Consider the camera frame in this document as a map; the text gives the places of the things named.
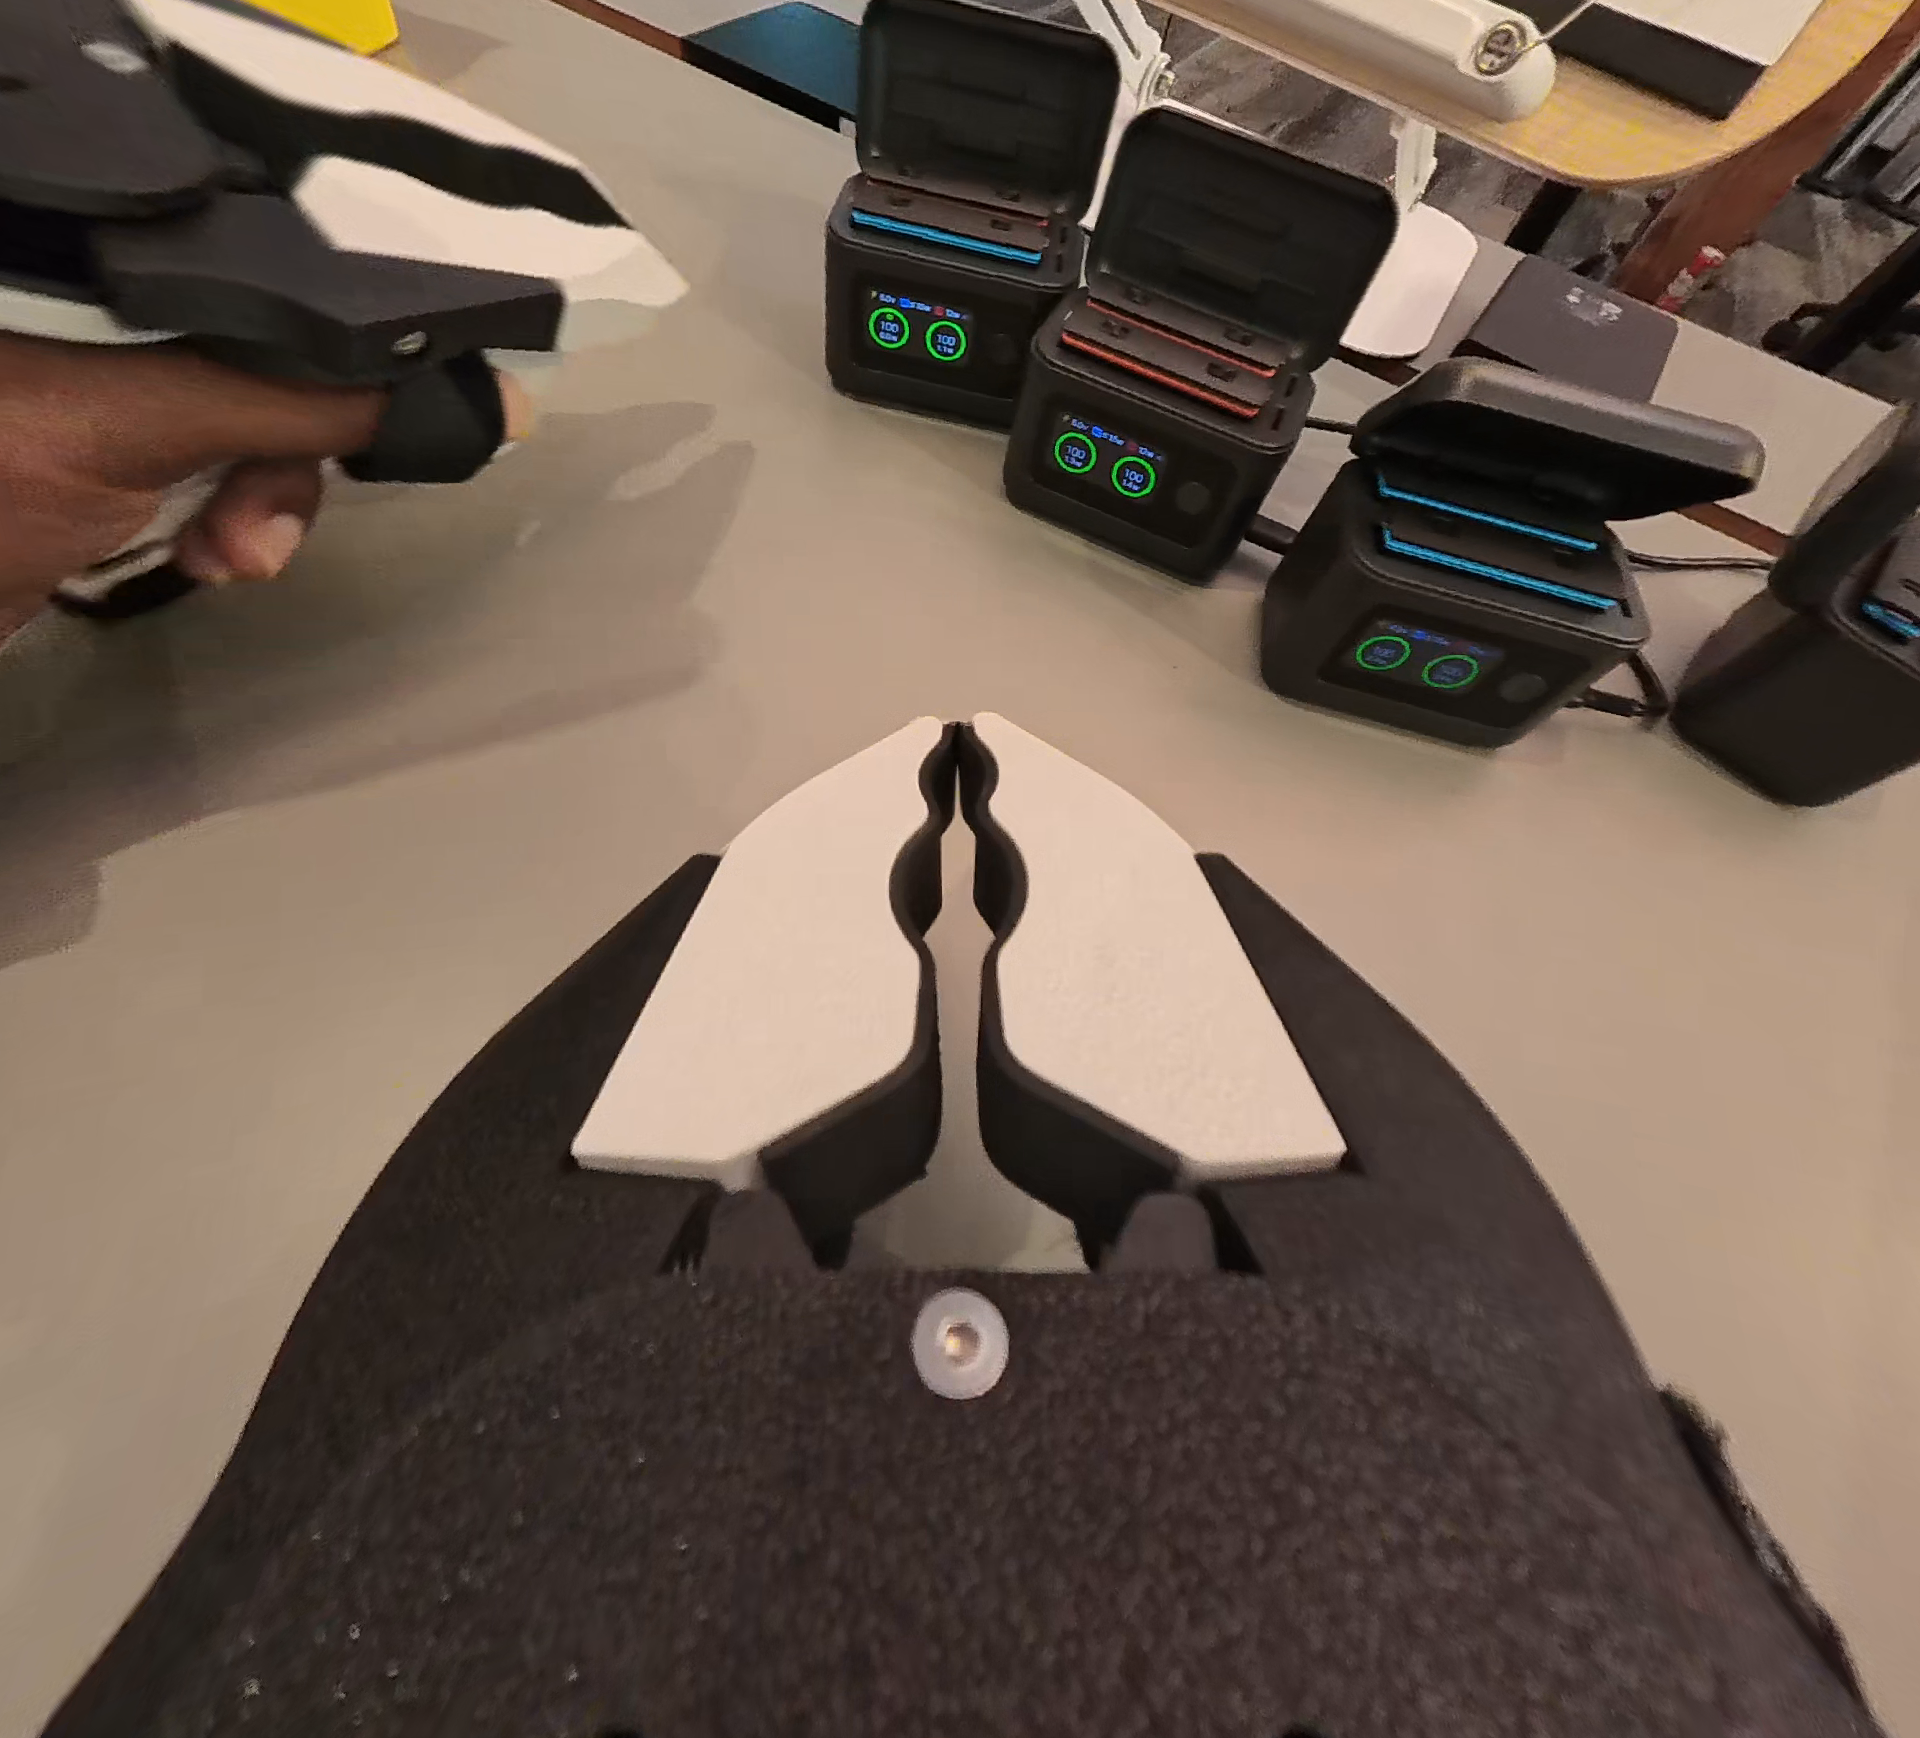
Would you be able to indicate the black charging hub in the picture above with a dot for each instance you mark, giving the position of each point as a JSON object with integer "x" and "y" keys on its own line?
{"x": 1575, "y": 335}

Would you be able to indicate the black battery charger case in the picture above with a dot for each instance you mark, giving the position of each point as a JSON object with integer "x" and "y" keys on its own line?
{"x": 1800, "y": 704}
{"x": 1559, "y": 434}
{"x": 992, "y": 119}
{"x": 1261, "y": 225}

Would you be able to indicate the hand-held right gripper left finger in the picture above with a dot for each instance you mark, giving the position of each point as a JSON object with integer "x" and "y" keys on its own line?
{"x": 750, "y": 1005}

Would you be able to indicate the dark flat mat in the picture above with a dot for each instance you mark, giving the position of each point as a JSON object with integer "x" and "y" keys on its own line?
{"x": 781, "y": 60}

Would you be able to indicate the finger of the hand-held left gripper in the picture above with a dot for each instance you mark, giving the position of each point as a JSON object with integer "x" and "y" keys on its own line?
{"x": 300, "y": 89}
{"x": 481, "y": 240}

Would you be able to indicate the person's left hand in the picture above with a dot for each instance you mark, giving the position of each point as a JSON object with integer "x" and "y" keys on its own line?
{"x": 121, "y": 463}

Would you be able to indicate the white base mat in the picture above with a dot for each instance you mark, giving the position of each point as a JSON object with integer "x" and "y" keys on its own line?
{"x": 1418, "y": 285}

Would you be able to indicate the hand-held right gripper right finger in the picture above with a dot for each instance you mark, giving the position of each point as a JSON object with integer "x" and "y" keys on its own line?
{"x": 1171, "y": 1005}

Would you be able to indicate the black battery blue stripe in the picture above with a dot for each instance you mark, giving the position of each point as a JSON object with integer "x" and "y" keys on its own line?
{"x": 1494, "y": 575}
{"x": 946, "y": 227}
{"x": 1499, "y": 510}

